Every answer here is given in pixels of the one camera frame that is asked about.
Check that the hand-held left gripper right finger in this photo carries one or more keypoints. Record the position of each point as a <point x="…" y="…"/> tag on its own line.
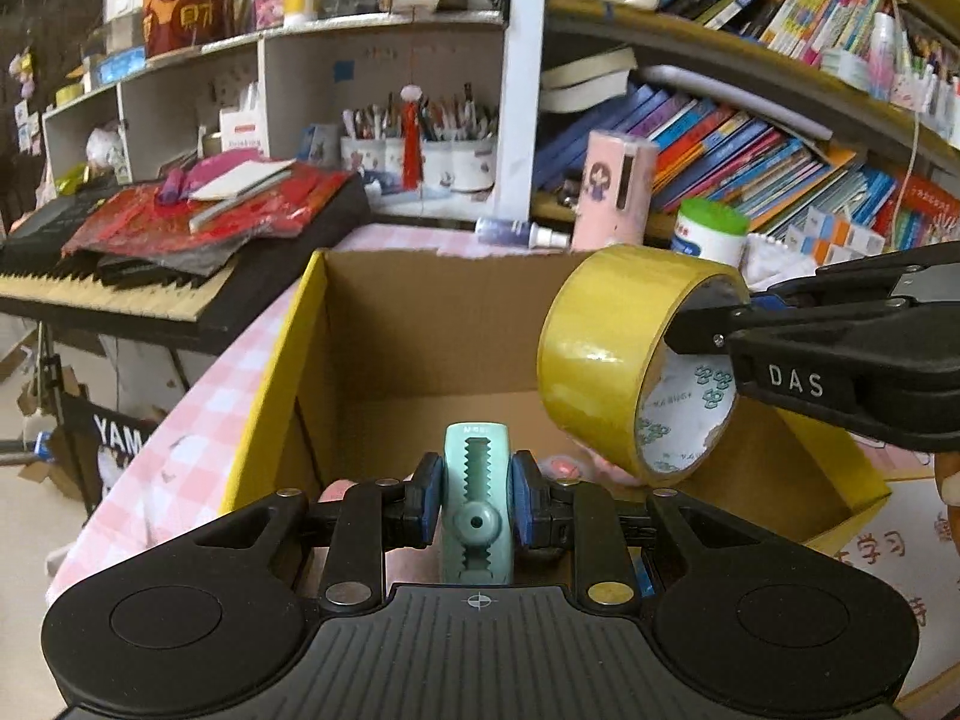
<point x="523" y="502"/>

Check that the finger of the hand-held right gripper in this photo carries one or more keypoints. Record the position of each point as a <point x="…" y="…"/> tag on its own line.
<point x="776" y="301"/>
<point x="701" y="334"/>

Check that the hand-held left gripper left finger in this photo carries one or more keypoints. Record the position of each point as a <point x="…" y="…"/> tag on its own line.
<point x="429" y="502"/>

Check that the teal correction tape dispenser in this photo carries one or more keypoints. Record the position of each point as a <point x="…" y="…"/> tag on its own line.
<point x="478" y="480"/>

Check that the yellow tape roll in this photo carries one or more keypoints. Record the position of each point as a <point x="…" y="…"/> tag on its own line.
<point x="600" y="330"/>

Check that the cardboard box with yellow rim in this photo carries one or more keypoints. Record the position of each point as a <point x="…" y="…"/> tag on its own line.
<point x="420" y="330"/>

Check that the white tissue pack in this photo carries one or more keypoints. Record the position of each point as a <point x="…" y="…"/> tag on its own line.
<point x="776" y="262"/>

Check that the pink object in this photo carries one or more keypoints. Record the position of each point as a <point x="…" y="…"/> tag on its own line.
<point x="570" y="467"/>

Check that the white jar with green lid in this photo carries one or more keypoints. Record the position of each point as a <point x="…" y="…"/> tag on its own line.
<point x="709" y="236"/>

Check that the stack of colourful books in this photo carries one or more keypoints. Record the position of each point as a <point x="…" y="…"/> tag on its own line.
<point x="735" y="157"/>

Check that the pink cylindrical device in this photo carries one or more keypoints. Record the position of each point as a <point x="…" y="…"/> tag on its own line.
<point x="611" y="195"/>

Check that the small glue bottle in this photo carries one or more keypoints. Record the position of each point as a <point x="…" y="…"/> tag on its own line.
<point x="517" y="232"/>

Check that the cream thick book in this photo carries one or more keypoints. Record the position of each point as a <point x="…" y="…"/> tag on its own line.
<point x="585" y="79"/>

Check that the wooden bookshelf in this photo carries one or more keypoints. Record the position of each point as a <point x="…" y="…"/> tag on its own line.
<point x="675" y="36"/>

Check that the white pen cup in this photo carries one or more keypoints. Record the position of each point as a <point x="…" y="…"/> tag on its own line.
<point x="472" y="165"/>
<point x="361" y="157"/>
<point x="436" y="163"/>

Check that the white shelf unit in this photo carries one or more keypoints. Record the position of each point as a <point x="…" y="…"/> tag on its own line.
<point x="525" y="90"/>

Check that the black printed cover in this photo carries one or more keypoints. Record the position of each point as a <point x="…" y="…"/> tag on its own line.
<point x="112" y="435"/>

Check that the bunch of pens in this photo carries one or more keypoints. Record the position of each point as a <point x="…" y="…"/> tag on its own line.
<point x="450" y="116"/>

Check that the red tassel ornament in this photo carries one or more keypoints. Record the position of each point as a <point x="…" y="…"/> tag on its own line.
<point x="412" y="135"/>

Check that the grey edged book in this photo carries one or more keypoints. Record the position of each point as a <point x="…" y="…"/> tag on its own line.
<point x="225" y="211"/>

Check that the small blue picture card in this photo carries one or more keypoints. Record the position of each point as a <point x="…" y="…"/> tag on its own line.
<point x="319" y="144"/>

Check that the white flat booklet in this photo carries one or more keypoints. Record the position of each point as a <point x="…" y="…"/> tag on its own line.
<point x="240" y="178"/>

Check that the black electronic keyboard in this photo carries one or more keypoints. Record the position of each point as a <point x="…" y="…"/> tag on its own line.
<point x="112" y="300"/>

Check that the black keyboard stand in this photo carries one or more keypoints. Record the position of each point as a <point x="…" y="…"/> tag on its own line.
<point x="56" y="390"/>

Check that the pink paper sheet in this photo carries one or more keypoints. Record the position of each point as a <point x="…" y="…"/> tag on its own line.
<point x="217" y="163"/>

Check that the purple plastic item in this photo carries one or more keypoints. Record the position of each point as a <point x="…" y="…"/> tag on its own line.
<point x="171" y="187"/>

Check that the white box with red label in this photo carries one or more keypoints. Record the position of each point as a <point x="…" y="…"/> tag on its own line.
<point x="244" y="133"/>

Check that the blue sticky note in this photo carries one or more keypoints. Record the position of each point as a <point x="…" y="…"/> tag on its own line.
<point x="342" y="70"/>

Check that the white plastic bag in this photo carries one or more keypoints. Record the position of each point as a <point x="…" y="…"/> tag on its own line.
<point x="105" y="150"/>

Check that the small blue box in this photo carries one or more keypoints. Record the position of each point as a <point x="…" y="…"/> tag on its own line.
<point x="121" y="66"/>

